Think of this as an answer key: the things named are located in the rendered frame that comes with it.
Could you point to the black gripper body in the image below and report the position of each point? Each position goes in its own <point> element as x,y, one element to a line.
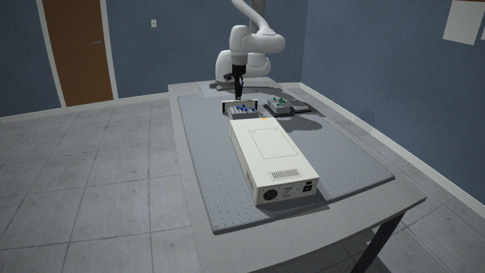
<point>238,71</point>

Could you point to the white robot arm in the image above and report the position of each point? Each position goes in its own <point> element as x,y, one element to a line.
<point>244,44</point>

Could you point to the black rectangular frame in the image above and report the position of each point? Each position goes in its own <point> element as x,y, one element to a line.
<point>300,111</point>

